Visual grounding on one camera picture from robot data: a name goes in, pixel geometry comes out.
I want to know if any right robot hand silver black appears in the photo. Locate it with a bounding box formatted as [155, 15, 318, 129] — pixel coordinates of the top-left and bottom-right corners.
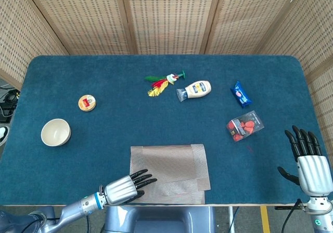
[277, 125, 333, 198]

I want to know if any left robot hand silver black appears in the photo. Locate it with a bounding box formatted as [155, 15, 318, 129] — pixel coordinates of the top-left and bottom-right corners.
[100, 169, 158, 206]

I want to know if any woven grey placemat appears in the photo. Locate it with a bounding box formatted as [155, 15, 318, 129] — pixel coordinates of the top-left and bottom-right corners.
[130, 144, 211, 204]

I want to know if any white bowl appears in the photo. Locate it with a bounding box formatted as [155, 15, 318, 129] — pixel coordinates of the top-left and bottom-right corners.
[41, 118, 72, 147]

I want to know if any grey-blue robot torso base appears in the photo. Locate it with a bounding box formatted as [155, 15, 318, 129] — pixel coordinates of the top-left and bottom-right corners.
[104, 205, 216, 233]

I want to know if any blue felt table cover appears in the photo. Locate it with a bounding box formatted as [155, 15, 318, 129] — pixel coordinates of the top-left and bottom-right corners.
[0, 55, 333, 206]

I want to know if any clear box with red pieces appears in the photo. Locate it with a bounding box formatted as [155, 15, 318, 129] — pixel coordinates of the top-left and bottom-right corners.
[226, 110, 265, 143]

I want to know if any round yellow tin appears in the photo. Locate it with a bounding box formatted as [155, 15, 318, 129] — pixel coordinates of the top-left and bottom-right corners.
[78, 94, 97, 112]

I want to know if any white metal table leg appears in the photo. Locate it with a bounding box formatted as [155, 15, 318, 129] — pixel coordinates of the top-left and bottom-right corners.
[227, 206, 236, 233]

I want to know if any blue cookie packet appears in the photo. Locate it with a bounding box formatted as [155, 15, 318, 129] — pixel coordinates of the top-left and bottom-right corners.
[230, 81, 253, 109]

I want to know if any colourful feather shuttlecock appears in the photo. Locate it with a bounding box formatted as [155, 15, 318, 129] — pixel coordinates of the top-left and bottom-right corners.
[144, 70, 186, 98]

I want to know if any mayonnaise squeeze bottle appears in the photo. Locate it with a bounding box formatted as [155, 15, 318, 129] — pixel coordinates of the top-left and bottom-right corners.
[176, 80, 212, 102]

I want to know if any white shoe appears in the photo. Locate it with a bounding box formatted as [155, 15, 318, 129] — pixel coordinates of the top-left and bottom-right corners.
[0, 125, 10, 147]

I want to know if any woven bamboo folding screen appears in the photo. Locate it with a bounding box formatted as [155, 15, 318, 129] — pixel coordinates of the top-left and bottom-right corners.
[0, 0, 333, 150]

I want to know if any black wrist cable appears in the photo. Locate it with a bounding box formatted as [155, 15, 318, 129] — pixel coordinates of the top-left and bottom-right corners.
[282, 198, 303, 233]

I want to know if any black equipment with cables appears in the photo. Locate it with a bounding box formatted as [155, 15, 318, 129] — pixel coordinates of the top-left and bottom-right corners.
[0, 86, 20, 123]

